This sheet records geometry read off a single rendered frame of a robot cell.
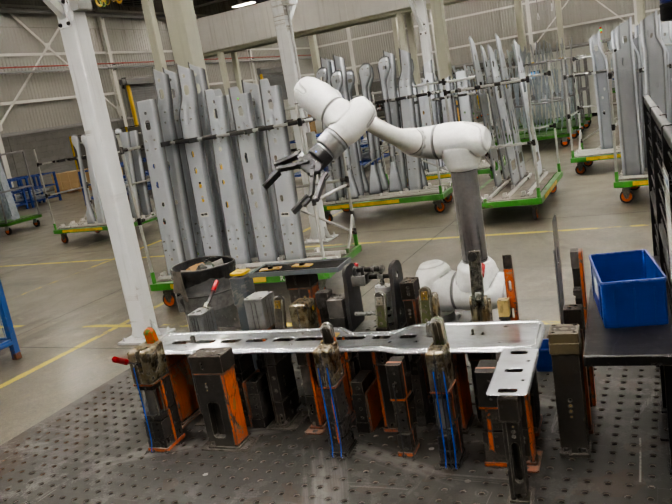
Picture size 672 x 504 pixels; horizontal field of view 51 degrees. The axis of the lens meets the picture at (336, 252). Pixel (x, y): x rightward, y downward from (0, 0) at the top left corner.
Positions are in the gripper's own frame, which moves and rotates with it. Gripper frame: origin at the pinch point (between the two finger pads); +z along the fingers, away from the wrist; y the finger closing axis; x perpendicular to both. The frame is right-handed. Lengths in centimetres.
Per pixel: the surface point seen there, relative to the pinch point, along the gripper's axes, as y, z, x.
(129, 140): 723, 25, -754
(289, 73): 403, -170, -509
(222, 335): -1, 48, -37
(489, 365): -82, -3, -3
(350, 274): -21.9, 1.3, -33.2
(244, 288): 14, 31, -52
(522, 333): -81, -18, -16
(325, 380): -48, 32, -9
